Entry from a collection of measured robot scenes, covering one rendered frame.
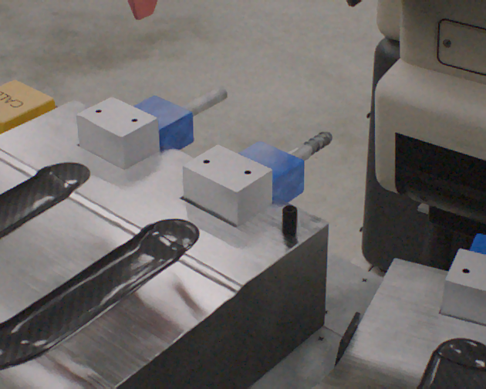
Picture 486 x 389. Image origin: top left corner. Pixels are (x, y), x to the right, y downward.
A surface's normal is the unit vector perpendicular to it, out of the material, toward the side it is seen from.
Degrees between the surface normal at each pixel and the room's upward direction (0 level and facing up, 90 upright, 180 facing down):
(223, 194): 90
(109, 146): 90
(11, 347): 12
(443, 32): 98
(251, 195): 90
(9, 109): 0
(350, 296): 0
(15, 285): 2
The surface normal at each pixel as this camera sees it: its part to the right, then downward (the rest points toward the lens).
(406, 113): -0.56, 0.58
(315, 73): -0.01, -0.83
